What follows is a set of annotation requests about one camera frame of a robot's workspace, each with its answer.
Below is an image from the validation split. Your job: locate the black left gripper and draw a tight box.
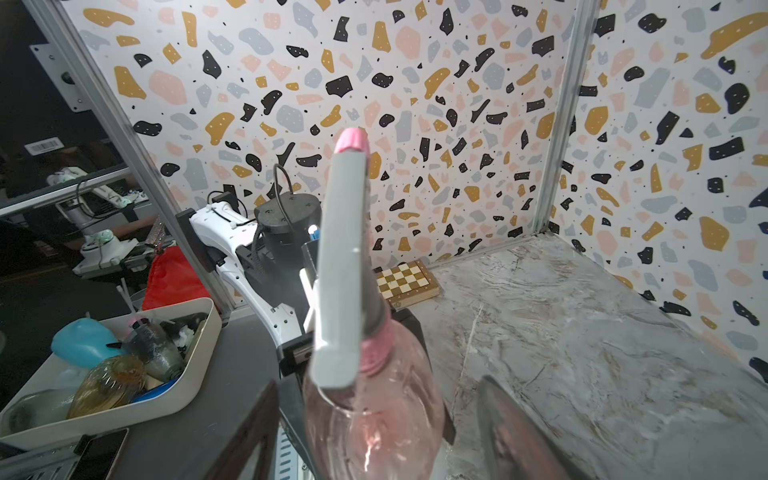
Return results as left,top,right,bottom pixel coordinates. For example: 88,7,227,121
275,305,457,448

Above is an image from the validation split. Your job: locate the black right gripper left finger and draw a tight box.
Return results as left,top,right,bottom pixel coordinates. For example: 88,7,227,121
204,380,280,480

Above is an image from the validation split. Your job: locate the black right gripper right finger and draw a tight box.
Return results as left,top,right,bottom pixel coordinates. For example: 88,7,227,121
477,375,587,480

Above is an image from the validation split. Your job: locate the pink spray nozzle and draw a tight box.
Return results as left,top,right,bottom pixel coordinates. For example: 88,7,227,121
310,128,393,390

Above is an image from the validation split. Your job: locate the pink spray bottle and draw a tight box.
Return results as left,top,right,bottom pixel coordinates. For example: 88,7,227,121
303,320,446,479

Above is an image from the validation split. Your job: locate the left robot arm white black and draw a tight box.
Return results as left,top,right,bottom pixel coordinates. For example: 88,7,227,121
176,189,321,376

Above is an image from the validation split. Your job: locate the white storage bin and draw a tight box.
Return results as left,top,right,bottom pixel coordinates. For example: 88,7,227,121
1,298,222,450

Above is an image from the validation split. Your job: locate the clear bottle in bin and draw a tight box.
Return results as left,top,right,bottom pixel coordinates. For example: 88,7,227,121
122,318,185,383

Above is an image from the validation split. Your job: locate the wooden chessboard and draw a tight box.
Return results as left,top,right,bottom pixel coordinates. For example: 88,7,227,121
376,260,440,310

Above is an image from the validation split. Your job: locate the red cloth item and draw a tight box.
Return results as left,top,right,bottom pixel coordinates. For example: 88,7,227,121
142,246,210,311

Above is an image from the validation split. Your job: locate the amber bottle in bin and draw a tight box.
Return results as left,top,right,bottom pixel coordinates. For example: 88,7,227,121
67,355,145,419

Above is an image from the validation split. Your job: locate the smartphone on desk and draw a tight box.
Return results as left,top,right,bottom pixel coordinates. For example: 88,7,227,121
68,428,129,480

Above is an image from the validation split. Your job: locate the teal bottle in bin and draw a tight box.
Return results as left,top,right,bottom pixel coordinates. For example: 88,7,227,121
51,318,123,369

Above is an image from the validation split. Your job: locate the aluminium corner post left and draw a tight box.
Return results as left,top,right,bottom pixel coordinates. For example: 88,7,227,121
532,0,600,235

